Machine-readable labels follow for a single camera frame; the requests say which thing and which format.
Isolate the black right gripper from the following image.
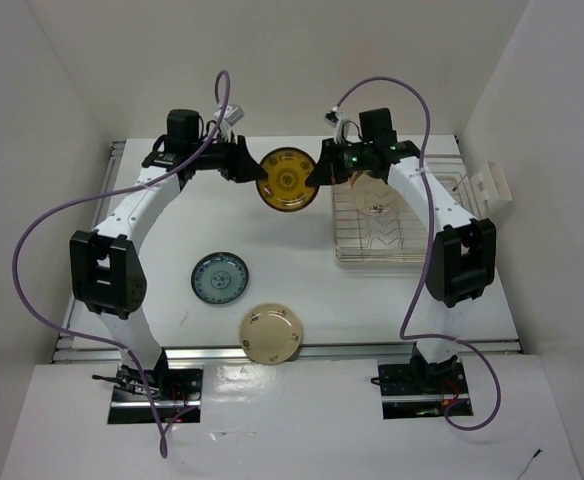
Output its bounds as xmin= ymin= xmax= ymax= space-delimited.
xmin=306 ymin=136 xmax=374 ymax=186

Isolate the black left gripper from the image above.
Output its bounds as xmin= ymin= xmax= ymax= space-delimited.
xmin=190 ymin=129 xmax=269 ymax=184

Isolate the yellow plate with dark rim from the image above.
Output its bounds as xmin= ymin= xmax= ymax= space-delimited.
xmin=256 ymin=147 xmax=318 ymax=213

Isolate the beige plate with green brushstroke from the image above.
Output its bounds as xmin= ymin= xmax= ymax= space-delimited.
xmin=350 ymin=171 xmax=401 ymax=216

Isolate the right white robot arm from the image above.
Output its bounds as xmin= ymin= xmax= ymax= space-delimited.
xmin=305 ymin=108 xmax=496 ymax=393

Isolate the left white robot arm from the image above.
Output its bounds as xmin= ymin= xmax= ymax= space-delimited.
xmin=69 ymin=105 xmax=266 ymax=400

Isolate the blue floral plate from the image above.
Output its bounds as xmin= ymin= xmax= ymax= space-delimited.
xmin=191 ymin=252 xmax=250 ymax=305

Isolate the beige plate with flower motifs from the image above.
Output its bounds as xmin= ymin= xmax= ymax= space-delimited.
xmin=239 ymin=303 xmax=304 ymax=365

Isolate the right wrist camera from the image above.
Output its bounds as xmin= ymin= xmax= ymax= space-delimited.
xmin=324 ymin=106 xmax=361 ymax=144

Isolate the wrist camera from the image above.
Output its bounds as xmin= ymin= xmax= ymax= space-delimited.
xmin=213 ymin=104 xmax=245 ymax=142
xmin=324 ymin=106 xmax=361 ymax=144

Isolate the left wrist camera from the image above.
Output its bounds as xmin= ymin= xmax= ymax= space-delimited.
xmin=213 ymin=104 xmax=245 ymax=142

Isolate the wire dish rack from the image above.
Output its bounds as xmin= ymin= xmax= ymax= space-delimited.
xmin=331 ymin=153 xmax=496 ymax=274

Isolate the aluminium frame rail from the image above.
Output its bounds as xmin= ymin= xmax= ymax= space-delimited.
xmin=51 ymin=140 xmax=523 ymax=365

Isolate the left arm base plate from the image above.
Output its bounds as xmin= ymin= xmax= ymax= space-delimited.
xmin=92 ymin=367 xmax=203 ymax=425

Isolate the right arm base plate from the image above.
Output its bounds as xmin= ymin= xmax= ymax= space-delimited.
xmin=370 ymin=357 xmax=473 ymax=420

